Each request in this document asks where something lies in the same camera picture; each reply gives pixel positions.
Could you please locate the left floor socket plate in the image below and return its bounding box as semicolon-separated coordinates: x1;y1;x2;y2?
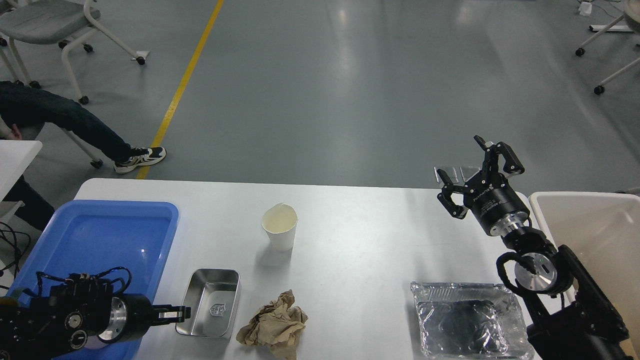
433;166;460;184

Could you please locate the white power adapter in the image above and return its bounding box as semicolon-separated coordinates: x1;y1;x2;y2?
578;1;593;17

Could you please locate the white plastic bin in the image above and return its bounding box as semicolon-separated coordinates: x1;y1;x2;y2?
529;191;640;359

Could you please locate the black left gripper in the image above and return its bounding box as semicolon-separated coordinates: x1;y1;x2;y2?
97;293;192;344

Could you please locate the white chair base right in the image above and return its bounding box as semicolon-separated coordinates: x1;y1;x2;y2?
574;0;640;96

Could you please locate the stainless steel rectangular dish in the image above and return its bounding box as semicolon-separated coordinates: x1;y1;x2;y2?
175;268;241;339

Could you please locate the floor socket plate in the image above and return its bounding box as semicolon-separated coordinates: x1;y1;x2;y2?
433;166;460;184
459;166;482;183

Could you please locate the white paper cup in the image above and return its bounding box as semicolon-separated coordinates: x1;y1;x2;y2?
261;203;298;252

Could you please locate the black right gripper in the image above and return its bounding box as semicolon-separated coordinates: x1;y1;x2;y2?
437;135;530;237

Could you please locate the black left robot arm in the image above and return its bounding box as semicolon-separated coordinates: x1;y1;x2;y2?
0;267;192;360

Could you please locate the aluminium foil container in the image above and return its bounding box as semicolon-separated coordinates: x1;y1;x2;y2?
409;281;535;360

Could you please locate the white side table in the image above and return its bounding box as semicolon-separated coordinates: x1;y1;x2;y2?
0;139;42;200

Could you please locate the right floor socket plate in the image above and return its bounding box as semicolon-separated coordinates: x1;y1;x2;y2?
459;166;482;183

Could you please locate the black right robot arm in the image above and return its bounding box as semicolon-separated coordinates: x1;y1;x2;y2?
436;135;633;360

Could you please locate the black cables bundle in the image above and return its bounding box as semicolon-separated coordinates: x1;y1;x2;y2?
0;222;31;291

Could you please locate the grey office chair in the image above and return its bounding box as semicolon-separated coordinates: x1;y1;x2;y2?
0;0;147;105

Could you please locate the blue plastic tray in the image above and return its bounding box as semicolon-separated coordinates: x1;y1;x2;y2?
7;200;179;360

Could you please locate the crumpled brown paper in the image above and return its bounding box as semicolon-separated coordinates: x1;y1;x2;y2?
235;289;309;360

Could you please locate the person in dark trousers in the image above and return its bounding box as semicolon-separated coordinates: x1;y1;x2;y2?
0;80;167;231

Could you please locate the dark blue home mug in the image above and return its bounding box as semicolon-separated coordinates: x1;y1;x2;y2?
0;296;21;313

